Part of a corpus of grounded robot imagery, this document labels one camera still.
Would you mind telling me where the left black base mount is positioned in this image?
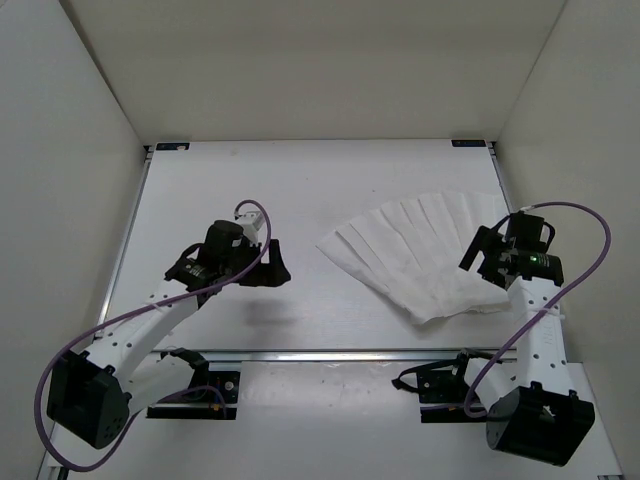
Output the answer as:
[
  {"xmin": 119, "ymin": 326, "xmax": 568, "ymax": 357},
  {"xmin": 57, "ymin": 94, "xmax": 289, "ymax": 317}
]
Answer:
[{"xmin": 146, "ymin": 348, "xmax": 241, "ymax": 421}]

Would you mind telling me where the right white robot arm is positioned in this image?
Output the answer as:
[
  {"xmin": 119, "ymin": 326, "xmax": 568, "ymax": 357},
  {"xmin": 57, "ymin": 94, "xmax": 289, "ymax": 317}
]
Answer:
[{"xmin": 448, "ymin": 212, "xmax": 595, "ymax": 467}]

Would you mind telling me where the left blue corner label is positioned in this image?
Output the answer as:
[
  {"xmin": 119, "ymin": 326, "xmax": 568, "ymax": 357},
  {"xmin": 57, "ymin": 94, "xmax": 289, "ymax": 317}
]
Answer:
[{"xmin": 155, "ymin": 142, "xmax": 190, "ymax": 151}]

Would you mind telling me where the right blue corner label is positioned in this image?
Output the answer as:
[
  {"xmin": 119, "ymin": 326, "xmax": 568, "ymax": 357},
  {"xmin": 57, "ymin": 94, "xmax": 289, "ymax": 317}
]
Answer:
[{"xmin": 451, "ymin": 139, "xmax": 486, "ymax": 148}]

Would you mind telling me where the blue corner label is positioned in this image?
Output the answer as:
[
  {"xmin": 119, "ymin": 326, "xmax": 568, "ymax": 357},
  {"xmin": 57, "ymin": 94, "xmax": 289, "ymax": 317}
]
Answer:
[
  {"xmin": 155, "ymin": 142, "xmax": 190, "ymax": 151},
  {"xmin": 451, "ymin": 139, "xmax": 486, "ymax": 148}
]

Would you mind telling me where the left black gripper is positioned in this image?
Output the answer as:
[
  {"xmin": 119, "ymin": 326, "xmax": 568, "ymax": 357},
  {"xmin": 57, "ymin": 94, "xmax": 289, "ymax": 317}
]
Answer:
[{"xmin": 225, "ymin": 235, "xmax": 292, "ymax": 283}]

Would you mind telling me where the white pleated skirt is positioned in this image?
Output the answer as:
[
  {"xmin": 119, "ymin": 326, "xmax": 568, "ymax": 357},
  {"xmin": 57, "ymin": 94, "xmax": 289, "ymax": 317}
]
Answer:
[{"xmin": 317, "ymin": 190, "xmax": 508, "ymax": 325}]

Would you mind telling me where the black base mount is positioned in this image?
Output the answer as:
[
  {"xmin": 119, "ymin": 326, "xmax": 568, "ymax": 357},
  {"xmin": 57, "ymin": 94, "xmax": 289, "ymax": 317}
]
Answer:
[
  {"xmin": 391, "ymin": 349, "xmax": 492, "ymax": 423},
  {"xmin": 146, "ymin": 348, "xmax": 241, "ymax": 421}
]

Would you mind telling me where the silver aluminium rail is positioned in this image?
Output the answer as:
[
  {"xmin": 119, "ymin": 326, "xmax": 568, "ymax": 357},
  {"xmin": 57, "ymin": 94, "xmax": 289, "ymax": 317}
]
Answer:
[{"xmin": 201, "ymin": 349, "xmax": 461, "ymax": 363}]

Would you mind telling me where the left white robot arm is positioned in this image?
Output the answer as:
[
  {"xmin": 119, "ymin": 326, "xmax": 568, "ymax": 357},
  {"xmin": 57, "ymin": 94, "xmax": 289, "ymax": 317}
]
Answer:
[{"xmin": 46, "ymin": 210, "xmax": 291, "ymax": 449}]

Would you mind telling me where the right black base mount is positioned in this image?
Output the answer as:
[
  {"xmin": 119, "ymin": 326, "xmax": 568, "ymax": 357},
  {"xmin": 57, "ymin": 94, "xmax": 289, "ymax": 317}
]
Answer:
[{"xmin": 391, "ymin": 349, "xmax": 492, "ymax": 423}]

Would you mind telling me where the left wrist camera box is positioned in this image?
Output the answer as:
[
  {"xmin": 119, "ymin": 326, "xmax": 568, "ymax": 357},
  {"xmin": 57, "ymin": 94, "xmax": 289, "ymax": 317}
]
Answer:
[{"xmin": 234, "ymin": 210, "xmax": 265, "ymax": 244}]

